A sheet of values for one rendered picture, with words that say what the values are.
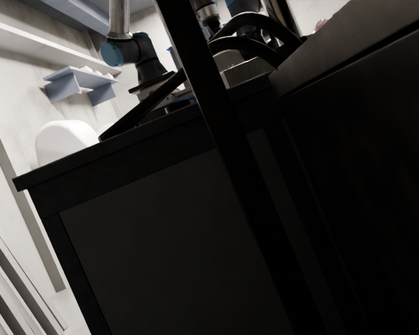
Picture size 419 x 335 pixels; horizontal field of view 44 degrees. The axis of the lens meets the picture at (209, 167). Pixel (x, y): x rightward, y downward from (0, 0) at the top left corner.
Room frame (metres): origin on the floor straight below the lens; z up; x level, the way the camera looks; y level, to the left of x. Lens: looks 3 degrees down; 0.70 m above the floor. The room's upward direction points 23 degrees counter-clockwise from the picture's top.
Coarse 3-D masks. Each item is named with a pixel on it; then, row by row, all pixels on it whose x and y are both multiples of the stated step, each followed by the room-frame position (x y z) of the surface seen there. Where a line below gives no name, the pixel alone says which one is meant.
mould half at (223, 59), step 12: (276, 48) 1.60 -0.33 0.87; (216, 60) 1.61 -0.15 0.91; (228, 60) 1.60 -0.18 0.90; (240, 60) 1.60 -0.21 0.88; (252, 60) 1.48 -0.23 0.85; (264, 60) 1.48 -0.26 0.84; (228, 72) 1.48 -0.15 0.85; (240, 72) 1.48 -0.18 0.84; (252, 72) 1.48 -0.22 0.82; (264, 72) 1.48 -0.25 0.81; (228, 84) 1.48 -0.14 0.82
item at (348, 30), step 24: (360, 0) 0.57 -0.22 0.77; (384, 0) 0.51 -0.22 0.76; (408, 0) 0.47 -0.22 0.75; (336, 24) 0.67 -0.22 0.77; (360, 24) 0.59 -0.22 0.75; (384, 24) 0.53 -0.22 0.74; (408, 24) 0.48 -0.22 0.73; (312, 48) 0.81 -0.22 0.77; (336, 48) 0.71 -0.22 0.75; (360, 48) 0.62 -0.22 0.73; (288, 72) 1.04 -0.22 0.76; (312, 72) 0.87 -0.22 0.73
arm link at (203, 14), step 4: (212, 4) 1.95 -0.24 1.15; (204, 8) 1.95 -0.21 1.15; (208, 8) 1.94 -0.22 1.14; (212, 8) 1.95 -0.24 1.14; (216, 8) 1.96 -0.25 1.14; (200, 12) 1.96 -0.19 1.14; (204, 12) 1.95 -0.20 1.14; (208, 12) 1.94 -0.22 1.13; (212, 12) 1.95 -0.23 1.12; (216, 12) 1.95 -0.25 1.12; (200, 16) 1.96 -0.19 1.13; (204, 16) 1.95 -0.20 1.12; (208, 16) 1.94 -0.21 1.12; (212, 16) 1.95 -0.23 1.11; (200, 20) 1.98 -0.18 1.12; (204, 20) 1.96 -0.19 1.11
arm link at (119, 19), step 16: (112, 0) 2.21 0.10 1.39; (128, 0) 2.23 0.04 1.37; (112, 16) 2.24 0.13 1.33; (128, 16) 2.26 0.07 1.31; (112, 32) 2.26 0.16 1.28; (128, 32) 2.29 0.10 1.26; (112, 48) 2.25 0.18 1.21; (128, 48) 2.29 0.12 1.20; (112, 64) 2.29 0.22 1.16; (128, 64) 2.37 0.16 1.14
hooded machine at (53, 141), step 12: (60, 120) 4.70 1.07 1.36; (72, 120) 4.89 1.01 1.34; (48, 132) 4.62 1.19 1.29; (60, 132) 4.60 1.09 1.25; (72, 132) 4.59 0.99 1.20; (84, 132) 4.77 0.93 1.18; (36, 144) 4.64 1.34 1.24; (48, 144) 4.62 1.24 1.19; (60, 144) 4.61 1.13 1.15; (72, 144) 4.59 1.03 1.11; (84, 144) 4.58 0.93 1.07; (48, 156) 4.63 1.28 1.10; (60, 156) 4.61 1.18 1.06
